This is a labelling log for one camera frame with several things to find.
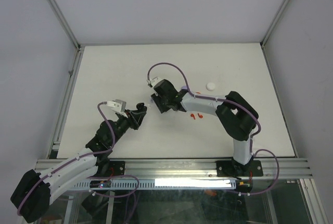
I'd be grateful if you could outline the aluminium mounting rail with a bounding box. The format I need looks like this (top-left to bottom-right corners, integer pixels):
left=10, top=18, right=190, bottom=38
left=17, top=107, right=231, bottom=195
left=35, top=157, right=313, bottom=183

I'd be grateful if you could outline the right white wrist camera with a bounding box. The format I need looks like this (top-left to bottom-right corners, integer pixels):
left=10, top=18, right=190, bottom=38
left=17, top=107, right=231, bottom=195
left=147, top=77, right=161, bottom=88

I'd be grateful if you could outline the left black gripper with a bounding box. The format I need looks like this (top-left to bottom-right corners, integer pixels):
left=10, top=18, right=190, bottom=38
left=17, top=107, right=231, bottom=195
left=109, top=109, right=145, bottom=146

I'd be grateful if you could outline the left aluminium frame post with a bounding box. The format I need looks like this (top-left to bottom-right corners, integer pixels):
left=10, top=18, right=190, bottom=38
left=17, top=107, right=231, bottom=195
left=47, top=0, right=81, bottom=51

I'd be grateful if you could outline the white earbud charging case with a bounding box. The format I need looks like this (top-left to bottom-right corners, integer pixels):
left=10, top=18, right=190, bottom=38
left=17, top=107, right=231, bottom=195
left=206, top=82, right=216, bottom=91

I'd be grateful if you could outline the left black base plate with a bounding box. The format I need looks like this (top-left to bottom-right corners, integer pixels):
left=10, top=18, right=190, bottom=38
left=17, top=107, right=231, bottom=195
left=98, top=160, right=125, bottom=177

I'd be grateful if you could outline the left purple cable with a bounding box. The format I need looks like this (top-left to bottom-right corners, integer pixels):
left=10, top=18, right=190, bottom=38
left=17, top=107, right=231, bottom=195
left=17, top=101, right=118, bottom=216

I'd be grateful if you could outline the black earbud charging case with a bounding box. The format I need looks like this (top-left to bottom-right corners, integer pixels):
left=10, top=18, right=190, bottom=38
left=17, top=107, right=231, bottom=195
left=136, top=103, right=148, bottom=113

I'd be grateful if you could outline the right aluminium frame post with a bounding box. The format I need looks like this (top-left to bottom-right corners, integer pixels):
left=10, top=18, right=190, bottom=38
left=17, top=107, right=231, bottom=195
left=260, top=0, right=291, bottom=49

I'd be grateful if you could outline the grey slotted cable duct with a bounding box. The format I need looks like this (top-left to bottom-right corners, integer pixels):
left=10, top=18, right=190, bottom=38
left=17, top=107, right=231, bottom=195
left=71, top=178, right=236, bottom=191

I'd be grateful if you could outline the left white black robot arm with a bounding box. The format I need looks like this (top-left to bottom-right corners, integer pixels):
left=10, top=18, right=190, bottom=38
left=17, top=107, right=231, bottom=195
left=10, top=103, right=147, bottom=223

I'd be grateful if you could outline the aluminium frame post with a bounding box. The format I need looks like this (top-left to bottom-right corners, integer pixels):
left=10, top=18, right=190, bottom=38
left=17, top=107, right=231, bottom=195
left=47, top=0, right=81, bottom=51
left=260, top=0, right=291, bottom=49

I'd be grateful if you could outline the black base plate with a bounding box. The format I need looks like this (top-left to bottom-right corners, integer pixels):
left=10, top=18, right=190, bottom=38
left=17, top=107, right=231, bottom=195
left=98, top=160, right=125, bottom=177
left=215, top=159, right=263, bottom=179

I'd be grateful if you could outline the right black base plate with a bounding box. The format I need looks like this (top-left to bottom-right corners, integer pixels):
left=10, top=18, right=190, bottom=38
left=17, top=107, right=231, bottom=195
left=215, top=159, right=263, bottom=179

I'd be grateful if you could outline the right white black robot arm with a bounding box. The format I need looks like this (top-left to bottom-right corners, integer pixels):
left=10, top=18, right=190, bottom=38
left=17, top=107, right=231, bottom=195
left=148, top=77, right=259, bottom=176

